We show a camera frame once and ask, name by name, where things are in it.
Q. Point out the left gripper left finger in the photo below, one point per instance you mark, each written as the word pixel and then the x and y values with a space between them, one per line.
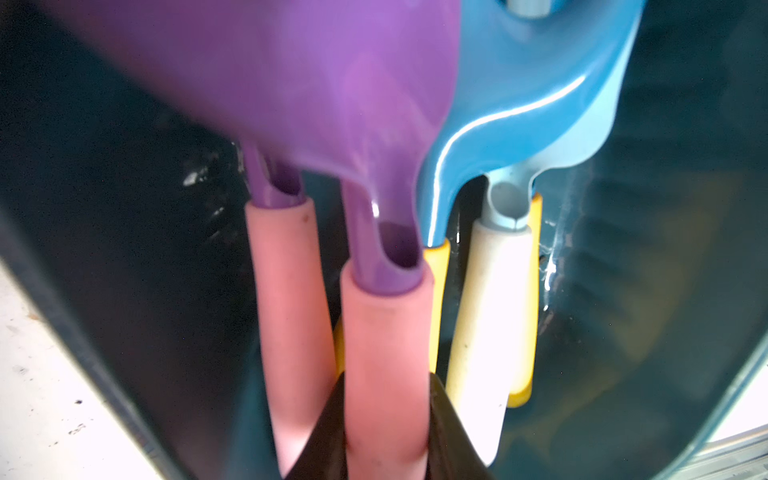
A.
pixel 324 455

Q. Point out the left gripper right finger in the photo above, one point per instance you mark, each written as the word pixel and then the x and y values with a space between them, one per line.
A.
pixel 451 454

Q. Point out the purple rake pink handle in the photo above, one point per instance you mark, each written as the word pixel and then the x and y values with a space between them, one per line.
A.
pixel 296 340
pixel 357 90

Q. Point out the teal storage box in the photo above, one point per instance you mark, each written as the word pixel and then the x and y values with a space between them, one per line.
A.
pixel 124 222

